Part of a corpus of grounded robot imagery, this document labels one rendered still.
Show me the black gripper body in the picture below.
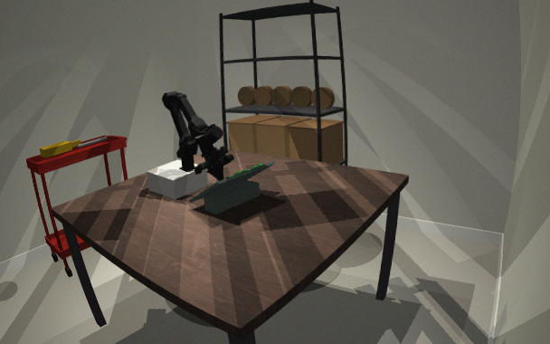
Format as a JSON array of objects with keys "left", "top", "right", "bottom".
[{"left": 194, "top": 146, "right": 235, "bottom": 175}]

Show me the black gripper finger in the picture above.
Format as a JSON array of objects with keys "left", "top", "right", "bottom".
[
  {"left": 206, "top": 165, "right": 223, "bottom": 181},
  {"left": 218, "top": 163, "right": 225, "bottom": 179}
]

